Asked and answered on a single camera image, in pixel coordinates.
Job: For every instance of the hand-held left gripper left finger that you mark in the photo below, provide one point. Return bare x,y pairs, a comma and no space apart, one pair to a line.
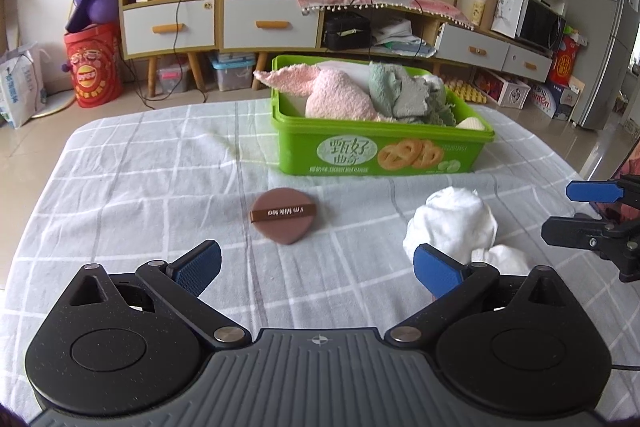
197,267

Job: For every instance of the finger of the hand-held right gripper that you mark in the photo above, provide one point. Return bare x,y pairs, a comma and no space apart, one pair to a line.
595,191
575,231

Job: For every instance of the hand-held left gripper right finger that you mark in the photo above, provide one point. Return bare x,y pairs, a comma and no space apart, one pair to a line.
437,272

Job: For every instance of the white towel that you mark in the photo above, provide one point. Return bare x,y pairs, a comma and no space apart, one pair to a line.
450,222

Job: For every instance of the brown powder puff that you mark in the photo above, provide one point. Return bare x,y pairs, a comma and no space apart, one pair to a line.
280,227

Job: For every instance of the green plastic box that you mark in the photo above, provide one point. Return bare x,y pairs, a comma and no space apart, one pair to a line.
350,152

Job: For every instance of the grey-green scalloped cloth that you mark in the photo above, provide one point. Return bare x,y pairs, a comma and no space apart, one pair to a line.
400,92

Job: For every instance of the pink fluffy towel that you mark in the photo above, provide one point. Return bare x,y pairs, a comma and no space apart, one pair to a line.
335,97

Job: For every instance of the grey checked bed sheet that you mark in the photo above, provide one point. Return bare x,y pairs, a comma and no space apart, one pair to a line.
150,182

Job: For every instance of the white carton with red print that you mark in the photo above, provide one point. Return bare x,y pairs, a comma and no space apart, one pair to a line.
552,102

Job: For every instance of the white crate with toys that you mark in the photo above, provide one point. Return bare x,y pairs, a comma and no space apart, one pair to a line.
505,92

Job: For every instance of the red carton box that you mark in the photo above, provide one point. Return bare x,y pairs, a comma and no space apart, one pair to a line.
565,59

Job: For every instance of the grey refrigerator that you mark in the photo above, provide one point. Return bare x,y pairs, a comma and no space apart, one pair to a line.
607,32

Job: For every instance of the yellow egg tray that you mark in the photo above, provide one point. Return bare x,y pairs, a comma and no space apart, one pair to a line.
467,92

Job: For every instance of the black microwave oven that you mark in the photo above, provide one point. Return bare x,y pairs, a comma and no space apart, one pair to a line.
540,24

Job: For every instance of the clear storage box with pink contents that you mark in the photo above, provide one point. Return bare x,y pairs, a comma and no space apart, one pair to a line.
174,78

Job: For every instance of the clear storage box blue lid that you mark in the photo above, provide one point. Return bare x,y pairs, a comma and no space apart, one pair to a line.
231,73

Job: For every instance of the white round stand base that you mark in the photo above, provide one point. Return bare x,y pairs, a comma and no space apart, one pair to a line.
55,104

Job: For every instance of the cream bottle with red cap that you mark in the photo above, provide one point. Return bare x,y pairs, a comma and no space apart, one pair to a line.
480,2

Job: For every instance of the red printed bucket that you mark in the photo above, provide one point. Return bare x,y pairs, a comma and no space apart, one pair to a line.
92,67

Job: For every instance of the pile of folded clothes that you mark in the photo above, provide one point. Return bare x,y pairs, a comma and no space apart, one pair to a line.
402,38

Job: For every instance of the white printed shopping bag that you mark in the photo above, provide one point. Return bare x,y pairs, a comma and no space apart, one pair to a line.
20,87

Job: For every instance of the black bag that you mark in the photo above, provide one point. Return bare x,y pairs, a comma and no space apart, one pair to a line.
347,31

